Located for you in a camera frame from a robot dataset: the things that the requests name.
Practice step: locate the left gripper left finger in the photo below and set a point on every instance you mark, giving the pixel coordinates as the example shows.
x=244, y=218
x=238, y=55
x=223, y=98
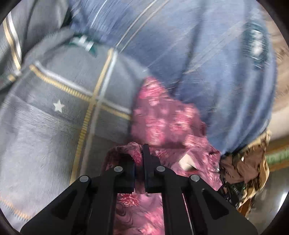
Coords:
x=88, y=205

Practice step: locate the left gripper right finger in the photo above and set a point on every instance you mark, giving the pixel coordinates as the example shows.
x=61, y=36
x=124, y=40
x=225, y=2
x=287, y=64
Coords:
x=190, y=205

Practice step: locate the pink floral shirt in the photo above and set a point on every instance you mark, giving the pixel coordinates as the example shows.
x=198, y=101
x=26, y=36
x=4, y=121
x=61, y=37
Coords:
x=177, y=136

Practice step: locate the brown cloth pile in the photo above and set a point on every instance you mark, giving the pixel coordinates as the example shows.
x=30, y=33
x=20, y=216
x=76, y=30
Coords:
x=246, y=172

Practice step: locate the grey patterned bed sheet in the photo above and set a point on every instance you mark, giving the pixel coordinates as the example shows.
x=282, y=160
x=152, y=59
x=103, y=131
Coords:
x=65, y=101

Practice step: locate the blue plaid pillow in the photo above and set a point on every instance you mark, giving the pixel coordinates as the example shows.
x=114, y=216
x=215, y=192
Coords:
x=214, y=54

